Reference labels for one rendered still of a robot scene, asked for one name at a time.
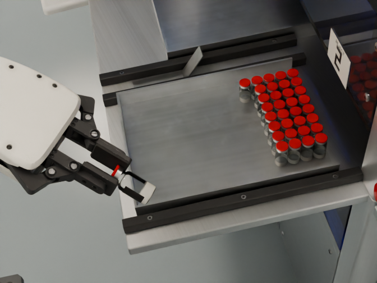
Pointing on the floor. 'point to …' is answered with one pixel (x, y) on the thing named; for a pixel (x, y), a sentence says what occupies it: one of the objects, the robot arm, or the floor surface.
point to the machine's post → (362, 226)
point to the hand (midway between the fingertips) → (104, 168)
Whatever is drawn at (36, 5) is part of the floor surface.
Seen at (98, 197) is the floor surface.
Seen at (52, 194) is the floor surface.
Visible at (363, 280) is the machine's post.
